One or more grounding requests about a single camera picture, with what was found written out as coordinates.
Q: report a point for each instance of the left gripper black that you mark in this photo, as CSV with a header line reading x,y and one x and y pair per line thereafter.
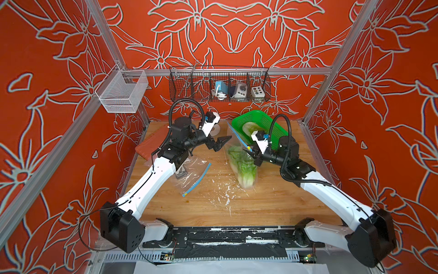
x,y
218,144

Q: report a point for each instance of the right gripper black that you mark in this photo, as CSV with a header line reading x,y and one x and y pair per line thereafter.
x,y
258,158

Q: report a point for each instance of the chinese cabbage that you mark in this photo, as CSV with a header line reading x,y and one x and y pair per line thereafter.
x,y
250,127

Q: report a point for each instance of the clear zip-top bag blue seal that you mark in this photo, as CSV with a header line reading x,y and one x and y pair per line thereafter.
x,y
197,169

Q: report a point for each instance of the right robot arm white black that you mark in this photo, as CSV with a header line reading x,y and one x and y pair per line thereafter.
x,y
368,234

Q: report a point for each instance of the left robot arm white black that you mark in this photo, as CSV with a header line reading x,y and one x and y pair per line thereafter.
x,y
120,221

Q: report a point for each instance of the white tape roll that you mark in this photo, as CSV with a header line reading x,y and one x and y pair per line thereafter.
x,y
215,130

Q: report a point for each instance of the green plastic basket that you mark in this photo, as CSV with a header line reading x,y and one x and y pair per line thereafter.
x,y
263,120

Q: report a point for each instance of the blue white device in basket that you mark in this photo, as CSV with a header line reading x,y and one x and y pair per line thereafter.
x,y
220,90

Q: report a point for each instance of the white round dial device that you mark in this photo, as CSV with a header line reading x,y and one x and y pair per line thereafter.
x,y
239,91

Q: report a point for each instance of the orange plastic tool case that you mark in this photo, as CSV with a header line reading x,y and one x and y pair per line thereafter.
x,y
151,143

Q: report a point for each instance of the white button box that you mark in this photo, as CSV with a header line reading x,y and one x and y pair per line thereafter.
x,y
257,93

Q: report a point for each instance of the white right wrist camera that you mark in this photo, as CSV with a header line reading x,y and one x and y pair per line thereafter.
x,y
261,139

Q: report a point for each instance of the black wire wall basket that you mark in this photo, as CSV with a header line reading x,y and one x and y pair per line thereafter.
x,y
196,82

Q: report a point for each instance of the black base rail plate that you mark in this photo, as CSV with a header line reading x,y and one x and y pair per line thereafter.
x,y
234,243

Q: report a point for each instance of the clear acrylic wall bin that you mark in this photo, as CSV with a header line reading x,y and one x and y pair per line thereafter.
x,y
122,91

